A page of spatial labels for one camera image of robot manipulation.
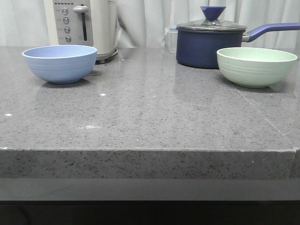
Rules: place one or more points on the white toaster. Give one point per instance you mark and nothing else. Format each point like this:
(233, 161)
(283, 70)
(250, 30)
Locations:
(83, 22)

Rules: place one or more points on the glass pot lid blue knob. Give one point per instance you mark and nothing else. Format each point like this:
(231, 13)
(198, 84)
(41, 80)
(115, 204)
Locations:
(211, 21)

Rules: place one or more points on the clear plastic container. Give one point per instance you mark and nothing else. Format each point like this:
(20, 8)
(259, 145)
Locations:
(171, 39)

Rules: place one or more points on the green bowl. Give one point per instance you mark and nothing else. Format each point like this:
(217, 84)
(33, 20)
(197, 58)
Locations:
(254, 67)

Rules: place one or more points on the dark blue saucepan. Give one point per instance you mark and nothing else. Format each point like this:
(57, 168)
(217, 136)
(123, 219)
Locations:
(198, 48)

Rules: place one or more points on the white curtain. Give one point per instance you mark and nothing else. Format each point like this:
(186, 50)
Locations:
(142, 23)

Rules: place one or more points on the blue bowl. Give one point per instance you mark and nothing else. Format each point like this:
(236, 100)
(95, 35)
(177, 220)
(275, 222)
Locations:
(61, 64)

